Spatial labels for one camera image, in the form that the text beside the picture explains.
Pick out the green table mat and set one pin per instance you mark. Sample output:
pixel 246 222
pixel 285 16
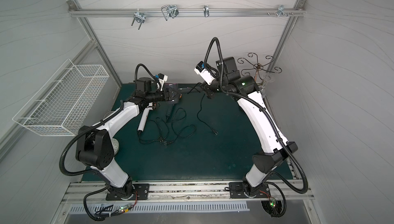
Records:
pixel 210 139

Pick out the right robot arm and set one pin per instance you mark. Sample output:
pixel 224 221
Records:
pixel 222 75

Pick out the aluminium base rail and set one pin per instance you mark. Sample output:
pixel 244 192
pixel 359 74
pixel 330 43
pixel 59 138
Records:
pixel 179 191

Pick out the metal u-bolt bracket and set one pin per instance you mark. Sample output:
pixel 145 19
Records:
pixel 169 11

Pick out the small metal clamp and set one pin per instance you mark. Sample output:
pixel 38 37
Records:
pixel 206 11

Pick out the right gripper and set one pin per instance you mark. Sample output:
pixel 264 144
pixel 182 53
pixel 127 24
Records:
pixel 210 88

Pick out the clear wine glass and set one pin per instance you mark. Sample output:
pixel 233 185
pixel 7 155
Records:
pixel 266 79

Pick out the metal hook bracket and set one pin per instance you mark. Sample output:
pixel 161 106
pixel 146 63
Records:
pixel 138 18

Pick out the metal glass holder stand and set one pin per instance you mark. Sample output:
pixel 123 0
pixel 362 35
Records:
pixel 254 68

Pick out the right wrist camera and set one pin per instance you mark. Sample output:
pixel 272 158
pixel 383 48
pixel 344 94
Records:
pixel 207 75

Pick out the white vent strip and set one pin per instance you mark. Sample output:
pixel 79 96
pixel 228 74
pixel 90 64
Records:
pixel 167 207

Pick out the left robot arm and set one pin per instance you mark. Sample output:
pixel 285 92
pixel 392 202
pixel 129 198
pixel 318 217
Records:
pixel 93 144

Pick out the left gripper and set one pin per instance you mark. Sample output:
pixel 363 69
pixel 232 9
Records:
pixel 168 94

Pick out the aluminium top rail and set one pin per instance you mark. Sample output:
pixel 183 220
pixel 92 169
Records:
pixel 183 12

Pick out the white hair dryer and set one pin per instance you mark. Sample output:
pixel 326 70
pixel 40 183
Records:
pixel 144 117

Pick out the patterned ceramic bowl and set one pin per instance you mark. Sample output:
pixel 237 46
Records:
pixel 116 145

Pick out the dark green hair dryer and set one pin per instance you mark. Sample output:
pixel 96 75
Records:
pixel 169 112

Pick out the metal bolt bracket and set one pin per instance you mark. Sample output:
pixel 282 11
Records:
pixel 281 12

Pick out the white wire basket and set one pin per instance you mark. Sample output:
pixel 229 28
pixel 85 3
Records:
pixel 61 105

